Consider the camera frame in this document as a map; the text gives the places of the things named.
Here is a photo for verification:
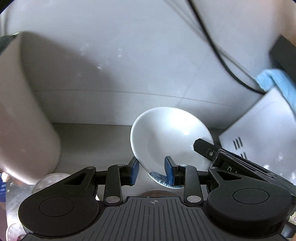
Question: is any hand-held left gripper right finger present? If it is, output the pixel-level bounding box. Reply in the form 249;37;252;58
164;156;234;206

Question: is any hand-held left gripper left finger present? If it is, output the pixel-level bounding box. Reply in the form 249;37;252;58
62;156;140;206

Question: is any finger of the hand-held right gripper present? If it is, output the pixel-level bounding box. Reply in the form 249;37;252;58
193;138;223;167

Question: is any white ceramic bowl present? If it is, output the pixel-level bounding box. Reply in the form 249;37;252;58
130;107;214;189

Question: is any clear glass plate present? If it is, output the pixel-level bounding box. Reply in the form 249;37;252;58
6;173;73;241

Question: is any white microwave oven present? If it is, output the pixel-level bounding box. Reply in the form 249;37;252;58
218;88;296;186

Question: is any light blue cloth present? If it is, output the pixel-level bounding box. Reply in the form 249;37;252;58
255;69;296;110

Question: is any black box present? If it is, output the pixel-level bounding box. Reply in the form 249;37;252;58
269;35;296;77

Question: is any beige electric kettle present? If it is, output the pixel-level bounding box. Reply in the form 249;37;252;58
0;31;62;186

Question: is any black power cable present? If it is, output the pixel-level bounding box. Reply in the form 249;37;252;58
187;0;267;94

